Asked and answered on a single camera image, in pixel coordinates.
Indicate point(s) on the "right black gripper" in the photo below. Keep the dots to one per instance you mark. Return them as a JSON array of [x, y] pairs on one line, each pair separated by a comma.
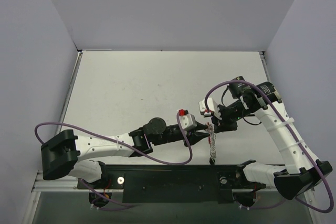
[[223, 120]]

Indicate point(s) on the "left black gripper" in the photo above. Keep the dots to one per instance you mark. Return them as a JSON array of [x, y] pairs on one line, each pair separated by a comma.
[[189, 135]]

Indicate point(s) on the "red handled metal key organizer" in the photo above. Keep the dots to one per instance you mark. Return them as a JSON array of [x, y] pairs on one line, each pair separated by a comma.
[[211, 141]]

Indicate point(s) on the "black key tag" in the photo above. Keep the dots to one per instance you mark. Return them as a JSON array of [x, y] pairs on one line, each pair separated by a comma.
[[212, 161]]

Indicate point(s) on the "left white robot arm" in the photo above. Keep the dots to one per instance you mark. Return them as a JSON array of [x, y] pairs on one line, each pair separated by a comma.
[[68, 154]]

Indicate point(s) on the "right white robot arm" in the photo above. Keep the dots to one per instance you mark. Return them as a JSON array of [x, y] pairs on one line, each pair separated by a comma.
[[302, 169]]

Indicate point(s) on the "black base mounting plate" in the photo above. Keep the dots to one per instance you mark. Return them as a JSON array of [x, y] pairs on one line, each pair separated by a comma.
[[163, 183]]

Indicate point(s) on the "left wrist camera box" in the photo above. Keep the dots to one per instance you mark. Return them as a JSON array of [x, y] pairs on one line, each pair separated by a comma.
[[186, 120]]

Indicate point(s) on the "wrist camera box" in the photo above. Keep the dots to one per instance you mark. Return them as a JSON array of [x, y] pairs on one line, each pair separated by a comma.
[[209, 109], [186, 120]]

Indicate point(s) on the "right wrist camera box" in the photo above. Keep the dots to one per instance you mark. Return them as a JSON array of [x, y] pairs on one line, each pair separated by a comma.
[[209, 109]]

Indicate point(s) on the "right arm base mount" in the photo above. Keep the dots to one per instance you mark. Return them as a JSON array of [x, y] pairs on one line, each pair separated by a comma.
[[234, 187]]

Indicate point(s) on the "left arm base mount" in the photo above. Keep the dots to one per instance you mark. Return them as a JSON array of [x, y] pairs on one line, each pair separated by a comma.
[[99, 200]]

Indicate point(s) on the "aluminium rail frame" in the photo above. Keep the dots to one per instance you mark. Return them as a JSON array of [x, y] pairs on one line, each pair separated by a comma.
[[118, 92]]

